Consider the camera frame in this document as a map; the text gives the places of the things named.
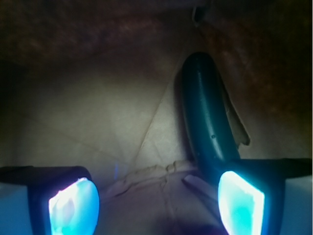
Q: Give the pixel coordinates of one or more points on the brown paper bag tray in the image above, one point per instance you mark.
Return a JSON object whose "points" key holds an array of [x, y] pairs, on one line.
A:
{"points": [[97, 83]]}

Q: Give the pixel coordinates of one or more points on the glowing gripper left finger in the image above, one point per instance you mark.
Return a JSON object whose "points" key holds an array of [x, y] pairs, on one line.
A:
{"points": [[59, 200]]}

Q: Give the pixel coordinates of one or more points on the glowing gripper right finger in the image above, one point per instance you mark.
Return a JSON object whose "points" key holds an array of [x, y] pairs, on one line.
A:
{"points": [[267, 197]]}

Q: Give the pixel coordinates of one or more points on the dark green plastic pickle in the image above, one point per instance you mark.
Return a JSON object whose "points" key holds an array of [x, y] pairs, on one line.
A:
{"points": [[208, 129]]}

